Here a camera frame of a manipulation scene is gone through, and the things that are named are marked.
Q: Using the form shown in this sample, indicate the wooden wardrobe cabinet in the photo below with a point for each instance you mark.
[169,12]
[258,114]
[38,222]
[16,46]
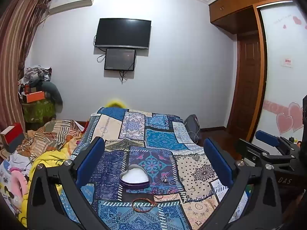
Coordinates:
[230,9]

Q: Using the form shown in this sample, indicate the pink plush item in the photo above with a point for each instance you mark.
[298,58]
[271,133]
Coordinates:
[19,177]

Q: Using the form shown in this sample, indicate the small black monitor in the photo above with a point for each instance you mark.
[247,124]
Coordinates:
[120,60]

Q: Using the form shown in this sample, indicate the black wall television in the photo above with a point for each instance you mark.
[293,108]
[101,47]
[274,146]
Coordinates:
[123,32]

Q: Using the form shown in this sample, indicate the small red door sticker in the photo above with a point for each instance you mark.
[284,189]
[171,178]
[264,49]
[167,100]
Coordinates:
[287,61]

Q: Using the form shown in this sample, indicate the red box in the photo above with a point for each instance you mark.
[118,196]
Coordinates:
[13,134]

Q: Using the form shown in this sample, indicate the orange striped blanket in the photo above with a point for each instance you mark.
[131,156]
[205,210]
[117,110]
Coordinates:
[55,131]

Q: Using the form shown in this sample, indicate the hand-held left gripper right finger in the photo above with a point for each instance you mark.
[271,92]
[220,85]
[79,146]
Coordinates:
[219,163]

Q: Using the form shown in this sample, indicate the yellow pillow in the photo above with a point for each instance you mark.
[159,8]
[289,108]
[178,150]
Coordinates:
[115,104]

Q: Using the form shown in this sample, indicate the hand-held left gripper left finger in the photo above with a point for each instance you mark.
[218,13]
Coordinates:
[90,163]

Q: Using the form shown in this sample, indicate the pile of clothes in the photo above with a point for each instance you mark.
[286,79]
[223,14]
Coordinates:
[38,73]

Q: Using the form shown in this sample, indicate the purple heart-shaped tin box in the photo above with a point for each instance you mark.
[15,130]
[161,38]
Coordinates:
[134,176]

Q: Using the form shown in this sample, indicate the grey cloth bundle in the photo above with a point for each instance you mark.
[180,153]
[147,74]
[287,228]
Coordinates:
[54,92]

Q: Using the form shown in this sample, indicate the white cartoon-print cloth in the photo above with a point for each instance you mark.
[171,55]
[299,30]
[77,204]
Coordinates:
[9,194]

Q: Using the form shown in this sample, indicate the brown striped curtain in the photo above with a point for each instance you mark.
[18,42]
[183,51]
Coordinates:
[14,52]

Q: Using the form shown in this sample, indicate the orange box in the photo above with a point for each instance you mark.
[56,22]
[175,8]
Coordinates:
[35,97]

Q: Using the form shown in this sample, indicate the white air conditioner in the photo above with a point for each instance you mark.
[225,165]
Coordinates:
[72,1]

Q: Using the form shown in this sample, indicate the yellow blanket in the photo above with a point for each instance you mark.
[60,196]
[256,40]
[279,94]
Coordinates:
[48,158]

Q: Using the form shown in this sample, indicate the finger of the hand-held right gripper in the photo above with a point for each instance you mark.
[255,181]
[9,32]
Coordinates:
[249,149]
[266,137]

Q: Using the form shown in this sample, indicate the grey bag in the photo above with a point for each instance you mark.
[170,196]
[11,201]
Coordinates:
[191,123]

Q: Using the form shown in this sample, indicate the blue patchwork blanket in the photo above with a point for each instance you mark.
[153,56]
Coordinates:
[153,134]

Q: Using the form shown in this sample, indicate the silver earrings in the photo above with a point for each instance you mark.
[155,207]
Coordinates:
[165,179]

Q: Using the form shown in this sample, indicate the brown wooden door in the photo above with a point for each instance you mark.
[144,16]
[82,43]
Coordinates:
[247,88]

